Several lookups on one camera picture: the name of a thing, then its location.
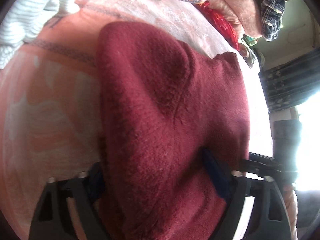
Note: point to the right forearm pink sleeve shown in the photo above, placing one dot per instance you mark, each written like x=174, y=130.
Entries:
x=291, y=203

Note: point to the folded pink fleece blanket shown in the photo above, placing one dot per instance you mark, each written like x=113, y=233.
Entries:
x=244, y=15

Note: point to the dark red knit sweater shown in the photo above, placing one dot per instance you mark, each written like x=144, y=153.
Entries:
x=162, y=103

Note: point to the navy plaid shirt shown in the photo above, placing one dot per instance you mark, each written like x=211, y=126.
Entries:
x=271, y=14

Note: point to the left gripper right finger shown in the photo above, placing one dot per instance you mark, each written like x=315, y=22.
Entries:
x=255, y=206

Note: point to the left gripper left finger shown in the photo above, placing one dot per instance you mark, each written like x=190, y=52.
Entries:
x=52, y=218

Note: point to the white ribbed knit garment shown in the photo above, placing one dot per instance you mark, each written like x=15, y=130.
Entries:
x=25, y=20

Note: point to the red embroidered pouch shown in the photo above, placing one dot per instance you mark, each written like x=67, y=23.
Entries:
x=217, y=20

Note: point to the pink floral bed blanket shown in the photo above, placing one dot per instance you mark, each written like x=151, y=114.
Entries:
x=51, y=122

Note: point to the dark patterned curtain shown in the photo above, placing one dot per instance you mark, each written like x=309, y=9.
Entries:
x=292, y=83

